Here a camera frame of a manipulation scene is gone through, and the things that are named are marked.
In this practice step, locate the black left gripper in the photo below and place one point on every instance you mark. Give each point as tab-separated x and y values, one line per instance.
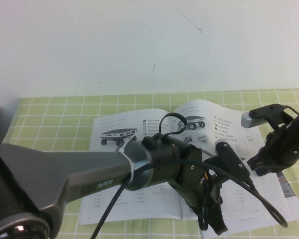
211	199

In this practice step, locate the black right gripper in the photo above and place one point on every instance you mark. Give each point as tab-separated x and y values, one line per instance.
281	152

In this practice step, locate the white product booklet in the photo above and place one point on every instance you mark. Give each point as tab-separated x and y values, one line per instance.
129	124

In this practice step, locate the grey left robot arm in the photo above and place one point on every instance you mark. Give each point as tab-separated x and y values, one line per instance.
77	174

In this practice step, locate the white zip tie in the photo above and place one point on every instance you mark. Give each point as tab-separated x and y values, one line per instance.
129	161

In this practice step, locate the green checked tablecloth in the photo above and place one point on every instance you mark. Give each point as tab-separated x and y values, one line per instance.
52	124

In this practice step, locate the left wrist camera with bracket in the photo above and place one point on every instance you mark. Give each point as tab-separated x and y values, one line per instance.
230	159

